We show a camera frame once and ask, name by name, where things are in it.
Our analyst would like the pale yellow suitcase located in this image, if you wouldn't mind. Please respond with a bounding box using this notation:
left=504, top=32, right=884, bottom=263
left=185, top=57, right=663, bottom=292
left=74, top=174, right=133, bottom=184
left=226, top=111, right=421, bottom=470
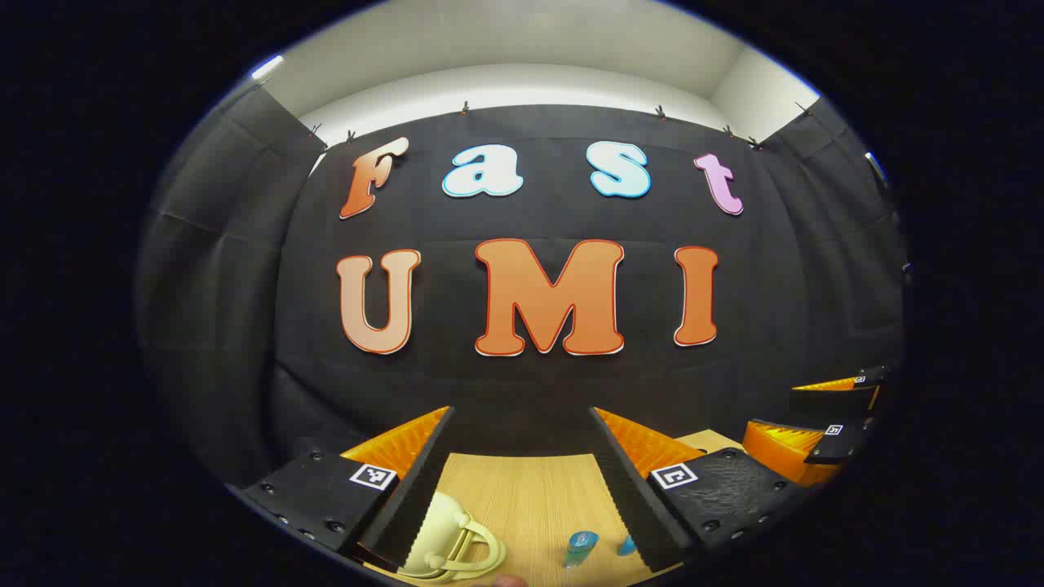
left=398, top=491, right=507, bottom=585

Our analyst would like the blue bottle with blue cap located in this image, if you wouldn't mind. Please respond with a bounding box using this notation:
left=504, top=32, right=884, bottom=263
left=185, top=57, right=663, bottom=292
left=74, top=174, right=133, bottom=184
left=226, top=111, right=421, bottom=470
left=562, top=530, right=600, bottom=570

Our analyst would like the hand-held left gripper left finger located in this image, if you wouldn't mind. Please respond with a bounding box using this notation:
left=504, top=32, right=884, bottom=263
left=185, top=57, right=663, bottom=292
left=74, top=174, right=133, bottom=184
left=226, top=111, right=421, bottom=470
left=231, top=405, right=456, bottom=573

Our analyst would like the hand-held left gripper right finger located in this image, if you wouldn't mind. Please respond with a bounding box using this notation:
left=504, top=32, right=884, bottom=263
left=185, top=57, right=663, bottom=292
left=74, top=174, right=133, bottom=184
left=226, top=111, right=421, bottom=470
left=589, top=405, right=808, bottom=573

